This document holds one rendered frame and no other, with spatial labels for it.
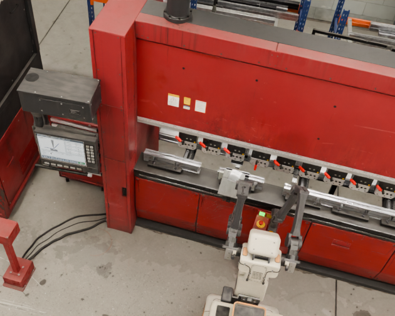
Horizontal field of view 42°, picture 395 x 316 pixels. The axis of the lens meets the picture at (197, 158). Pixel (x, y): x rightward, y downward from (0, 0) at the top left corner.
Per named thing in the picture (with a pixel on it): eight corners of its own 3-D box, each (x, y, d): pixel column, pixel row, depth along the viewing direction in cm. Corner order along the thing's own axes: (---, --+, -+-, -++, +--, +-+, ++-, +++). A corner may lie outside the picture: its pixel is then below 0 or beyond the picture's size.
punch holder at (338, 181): (323, 182, 408) (328, 168, 396) (323, 174, 414) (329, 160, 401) (342, 187, 406) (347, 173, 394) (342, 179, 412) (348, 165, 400)
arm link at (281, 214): (294, 189, 366) (308, 192, 369) (293, 183, 370) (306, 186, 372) (270, 222, 397) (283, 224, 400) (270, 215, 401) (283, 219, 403)
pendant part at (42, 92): (35, 172, 402) (14, 89, 338) (46, 149, 418) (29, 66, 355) (98, 184, 399) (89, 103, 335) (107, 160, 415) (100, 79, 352)
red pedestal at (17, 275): (2, 286, 454) (-21, 234, 392) (15, 262, 471) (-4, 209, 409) (22, 291, 452) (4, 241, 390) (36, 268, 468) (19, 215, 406)
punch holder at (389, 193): (373, 194, 404) (380, 181, 391) (373, 186, 409) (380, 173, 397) (392, 199, 402) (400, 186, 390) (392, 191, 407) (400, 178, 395)
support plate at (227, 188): (217, 194, 415) (217, 193, 415) (224, 170, 433) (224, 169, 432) (239, 199, 413) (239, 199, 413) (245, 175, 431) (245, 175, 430)
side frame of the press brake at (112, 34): (106, 227, 502) (88, 27, 331) (136, 165, 558) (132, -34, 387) (131, 234, 500) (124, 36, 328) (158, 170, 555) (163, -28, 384)
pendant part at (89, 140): (41, 164, 389) (33, 131, 362) (46, 153, 397) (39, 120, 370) (98, 175, 387) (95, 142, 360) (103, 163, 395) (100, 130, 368)
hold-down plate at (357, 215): (331, 212, 426) (332, 210, 424) (331, 207, 430) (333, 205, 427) (367, 222, 423) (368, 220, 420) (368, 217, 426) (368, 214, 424)
